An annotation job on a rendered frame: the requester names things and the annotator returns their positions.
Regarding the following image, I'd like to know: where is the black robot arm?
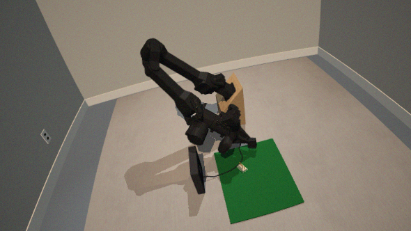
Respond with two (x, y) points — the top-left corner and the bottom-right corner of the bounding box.
(140, 38), (240, 145)

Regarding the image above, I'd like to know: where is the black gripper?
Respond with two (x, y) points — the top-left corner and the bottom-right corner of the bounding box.
(209, 114), (251, 154)

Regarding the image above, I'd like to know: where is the green circuit board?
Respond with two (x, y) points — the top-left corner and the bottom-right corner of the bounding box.
(214, 138), (304, 224)

